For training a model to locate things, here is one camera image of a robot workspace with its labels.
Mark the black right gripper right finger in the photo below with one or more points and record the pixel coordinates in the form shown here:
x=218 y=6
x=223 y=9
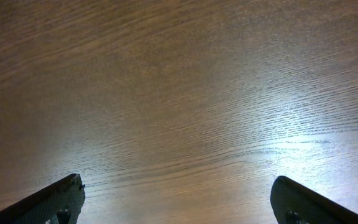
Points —
x=294 y=203

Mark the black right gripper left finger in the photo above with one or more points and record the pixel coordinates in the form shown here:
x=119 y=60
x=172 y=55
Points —
x=60 y=202

